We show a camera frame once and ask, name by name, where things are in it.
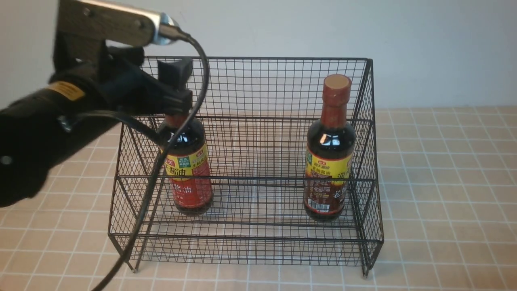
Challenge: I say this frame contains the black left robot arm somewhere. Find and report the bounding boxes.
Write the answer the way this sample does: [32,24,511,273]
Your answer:
[0,30,193,207]

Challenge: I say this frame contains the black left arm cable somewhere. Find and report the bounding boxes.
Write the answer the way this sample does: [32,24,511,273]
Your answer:
[61,32,210,291]

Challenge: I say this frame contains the soy sauce bottle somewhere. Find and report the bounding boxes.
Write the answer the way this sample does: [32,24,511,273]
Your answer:
[303,74,356,221]
[164,118,214,217]

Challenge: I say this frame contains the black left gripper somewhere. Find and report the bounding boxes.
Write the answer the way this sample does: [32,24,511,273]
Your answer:
[48,31,193,118]

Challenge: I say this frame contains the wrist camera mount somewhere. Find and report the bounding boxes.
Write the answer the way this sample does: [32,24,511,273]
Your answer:
[57,0,180,47]

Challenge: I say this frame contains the black wire mesh rack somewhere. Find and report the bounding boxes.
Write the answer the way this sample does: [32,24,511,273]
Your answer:
[127,57,384,278]

